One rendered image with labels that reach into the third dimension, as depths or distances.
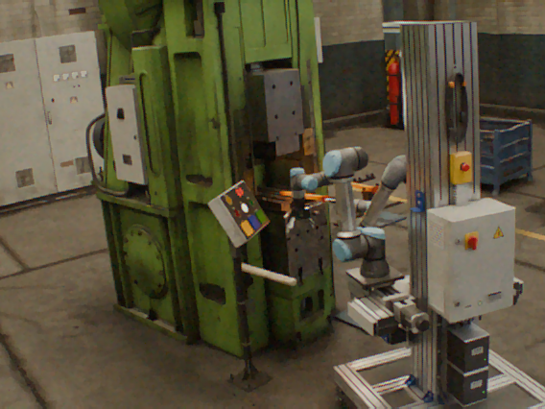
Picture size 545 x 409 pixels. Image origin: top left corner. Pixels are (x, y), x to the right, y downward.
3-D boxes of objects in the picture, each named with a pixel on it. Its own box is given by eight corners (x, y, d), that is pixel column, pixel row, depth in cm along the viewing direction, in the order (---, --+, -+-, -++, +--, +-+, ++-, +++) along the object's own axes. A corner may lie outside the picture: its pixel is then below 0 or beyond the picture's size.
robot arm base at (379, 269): (394, 274, 336) (394, 255, 334) (367, 280, 332) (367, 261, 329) (381, 265, 350) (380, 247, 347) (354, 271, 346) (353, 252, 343)
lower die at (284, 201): (303, 204, 432) (302, 192, 430) (281, 213, 419) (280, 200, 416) (258, 196, 461) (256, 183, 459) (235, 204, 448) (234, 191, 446)
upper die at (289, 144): (299, 150, 422) (298, 134, 420) (276, 156, 409) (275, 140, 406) (253, 144, 452) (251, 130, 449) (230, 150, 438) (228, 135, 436)
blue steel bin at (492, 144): (534, 180, 776) (534, 118, 757) (496, 196, 729) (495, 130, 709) (452, 166, 866) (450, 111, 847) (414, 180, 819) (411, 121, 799)
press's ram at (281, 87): (313, 131, 429) (308, 66, 418) (269, 142, 403) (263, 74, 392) (267, 126, 458) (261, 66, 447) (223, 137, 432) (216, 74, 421)
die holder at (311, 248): (330, 266, 450) (326, 201, 437) (290, 285, 424) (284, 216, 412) (271, 250, 489) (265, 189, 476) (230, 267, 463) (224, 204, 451)
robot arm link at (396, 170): (406, 172, 350) (365, 246, 372) (411, 167, 359) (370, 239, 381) (387, 160, 352) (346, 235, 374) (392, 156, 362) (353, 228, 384)
